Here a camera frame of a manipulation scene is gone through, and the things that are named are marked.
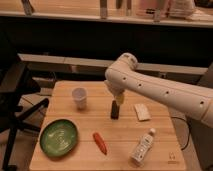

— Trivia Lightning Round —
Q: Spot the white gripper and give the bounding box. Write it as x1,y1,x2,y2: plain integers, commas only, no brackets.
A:
104,80,125,105

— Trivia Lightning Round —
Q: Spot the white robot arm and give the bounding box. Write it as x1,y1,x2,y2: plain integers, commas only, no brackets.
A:
105,53,213,128

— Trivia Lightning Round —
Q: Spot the green ceramic bowl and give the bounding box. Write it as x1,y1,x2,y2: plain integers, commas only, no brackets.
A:
39,119,78,158

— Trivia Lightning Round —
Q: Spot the dark brown rectangular block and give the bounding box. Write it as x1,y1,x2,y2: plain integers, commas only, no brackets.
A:
111,100,120,119

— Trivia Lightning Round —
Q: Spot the beige sponge piece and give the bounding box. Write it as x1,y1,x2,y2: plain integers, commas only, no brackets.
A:
134,104,151,121

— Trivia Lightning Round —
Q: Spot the white squeeze bottle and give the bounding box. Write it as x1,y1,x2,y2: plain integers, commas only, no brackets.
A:
131,128,156,166

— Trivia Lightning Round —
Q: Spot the black office chair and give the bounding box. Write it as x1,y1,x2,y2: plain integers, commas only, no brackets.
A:
0,59,49,171

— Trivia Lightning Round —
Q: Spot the black cable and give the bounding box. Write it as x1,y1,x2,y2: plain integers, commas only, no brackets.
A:
172,116,191,152

